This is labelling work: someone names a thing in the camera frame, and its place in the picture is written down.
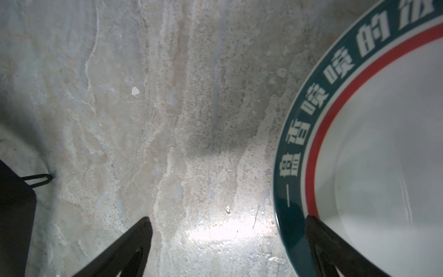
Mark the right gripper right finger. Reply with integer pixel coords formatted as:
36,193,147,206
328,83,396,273
305,215,387,277

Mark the green red rimmed plate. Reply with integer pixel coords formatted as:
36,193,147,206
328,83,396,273
273,1,443,277

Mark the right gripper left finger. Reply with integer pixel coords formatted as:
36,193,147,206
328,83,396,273
75,217,153,277

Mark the black wire dish rack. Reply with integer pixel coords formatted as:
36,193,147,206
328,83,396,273
1,162,53,277

